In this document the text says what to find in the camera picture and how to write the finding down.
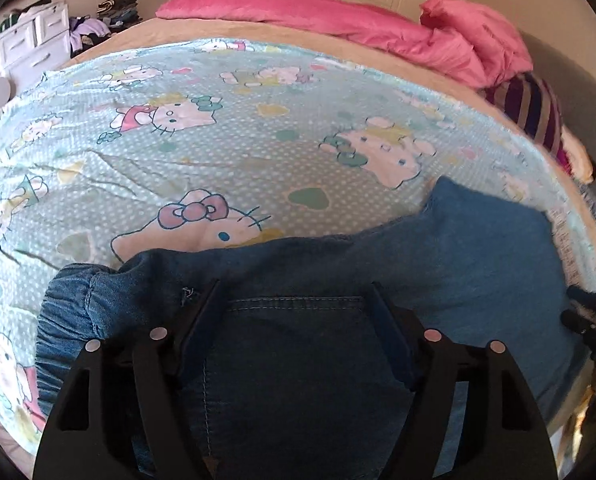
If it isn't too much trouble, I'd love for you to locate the pile of folded clothes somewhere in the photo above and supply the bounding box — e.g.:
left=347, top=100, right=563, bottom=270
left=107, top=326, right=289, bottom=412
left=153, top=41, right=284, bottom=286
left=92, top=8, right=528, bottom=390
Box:
left=97, top=0, right=142, bottom=32

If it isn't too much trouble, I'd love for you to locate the pink duvet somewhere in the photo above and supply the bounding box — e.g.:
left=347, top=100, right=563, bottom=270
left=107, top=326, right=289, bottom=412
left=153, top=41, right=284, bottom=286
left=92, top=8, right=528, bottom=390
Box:
left=156, top=0, right=533, bottom=89

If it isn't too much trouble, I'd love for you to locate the white drawer chest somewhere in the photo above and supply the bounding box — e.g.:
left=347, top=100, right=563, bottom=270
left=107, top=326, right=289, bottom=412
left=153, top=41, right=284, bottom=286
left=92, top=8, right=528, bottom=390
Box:
left=0, top=1, right=71, bottom=93

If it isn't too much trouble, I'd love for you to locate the blue denim pants lace hem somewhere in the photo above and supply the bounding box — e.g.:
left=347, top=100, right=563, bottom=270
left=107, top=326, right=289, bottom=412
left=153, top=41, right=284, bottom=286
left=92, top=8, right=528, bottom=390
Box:
left=34, top=178, right=587, bottom=479

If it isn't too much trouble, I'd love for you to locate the grey upholstered headboard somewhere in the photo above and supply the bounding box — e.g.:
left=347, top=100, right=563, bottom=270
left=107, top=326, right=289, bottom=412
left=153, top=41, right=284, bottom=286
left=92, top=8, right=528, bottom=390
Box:
left=521, top=32, right=596, bottom=196

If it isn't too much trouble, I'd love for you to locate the purple striped pillow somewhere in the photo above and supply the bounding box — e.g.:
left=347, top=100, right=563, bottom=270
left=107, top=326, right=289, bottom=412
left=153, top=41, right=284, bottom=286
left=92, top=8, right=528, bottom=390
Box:
left=478, top=72, right=571, bottom=174

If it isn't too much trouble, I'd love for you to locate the purple white clothes heap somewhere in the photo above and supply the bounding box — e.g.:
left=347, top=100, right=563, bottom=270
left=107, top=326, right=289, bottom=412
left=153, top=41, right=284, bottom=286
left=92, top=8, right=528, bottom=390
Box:
left=69, top=16, right=112, bottom=58

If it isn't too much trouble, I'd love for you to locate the Hello Kitty blue bedsheet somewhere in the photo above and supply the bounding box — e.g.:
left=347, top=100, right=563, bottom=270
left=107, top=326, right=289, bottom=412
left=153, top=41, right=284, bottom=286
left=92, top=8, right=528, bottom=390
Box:
left=0, top=38, right=596, bottom=456

